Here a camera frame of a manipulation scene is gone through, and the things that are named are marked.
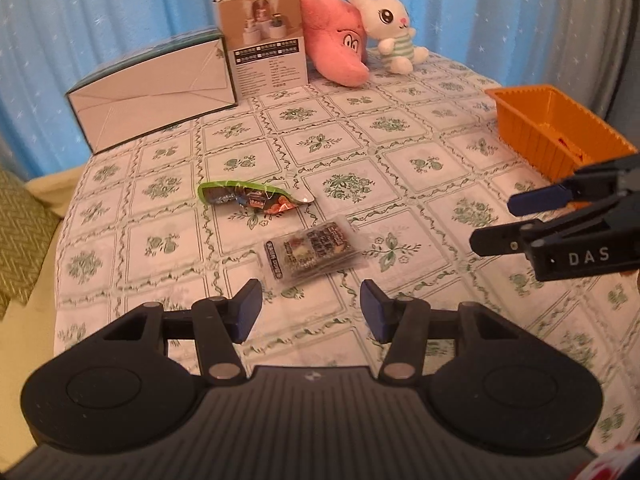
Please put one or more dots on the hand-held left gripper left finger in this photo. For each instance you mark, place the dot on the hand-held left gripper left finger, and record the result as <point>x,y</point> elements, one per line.
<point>247,310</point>

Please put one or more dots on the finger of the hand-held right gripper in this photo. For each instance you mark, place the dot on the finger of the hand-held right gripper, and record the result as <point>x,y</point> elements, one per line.
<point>500,240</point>
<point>540,200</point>

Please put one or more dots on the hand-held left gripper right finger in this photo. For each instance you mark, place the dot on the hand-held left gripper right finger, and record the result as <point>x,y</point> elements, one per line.
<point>372,310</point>

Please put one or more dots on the orange plastic basket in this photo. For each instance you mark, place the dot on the orange plastic basket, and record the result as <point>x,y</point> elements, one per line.
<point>540,125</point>

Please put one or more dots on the clear dark-print snack packet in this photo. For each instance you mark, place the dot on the clear dark-print snack packet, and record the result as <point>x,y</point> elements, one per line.
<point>310,250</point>

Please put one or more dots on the green snack packet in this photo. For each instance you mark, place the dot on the green snack packet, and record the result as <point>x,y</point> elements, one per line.
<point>235,194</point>

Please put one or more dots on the green floral tablecloth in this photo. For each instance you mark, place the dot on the green floral tablecloth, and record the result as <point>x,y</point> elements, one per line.
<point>425,160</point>

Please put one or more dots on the white bunny plush toy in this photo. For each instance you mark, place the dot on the white bunny plush toy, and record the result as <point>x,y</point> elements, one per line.
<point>392,25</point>

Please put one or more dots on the long white cardboard box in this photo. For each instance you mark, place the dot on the long white cardboard box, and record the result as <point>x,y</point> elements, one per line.
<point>150,100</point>

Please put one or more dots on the beige sofa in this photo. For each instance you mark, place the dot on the beige sofa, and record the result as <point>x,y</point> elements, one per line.
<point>22,370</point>

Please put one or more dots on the green patterned cushion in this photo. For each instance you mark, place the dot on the green patterned cushion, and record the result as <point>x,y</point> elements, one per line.
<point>22,230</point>

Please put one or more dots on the pink plush toy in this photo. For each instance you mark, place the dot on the pink plush toy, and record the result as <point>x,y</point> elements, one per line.
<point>332,40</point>

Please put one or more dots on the brown and white product box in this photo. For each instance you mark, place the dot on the brown and white product box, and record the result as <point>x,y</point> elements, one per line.
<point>265,45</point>

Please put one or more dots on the blue star-print curtain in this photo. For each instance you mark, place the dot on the blue star-print curtain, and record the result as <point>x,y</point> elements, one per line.
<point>125,0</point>

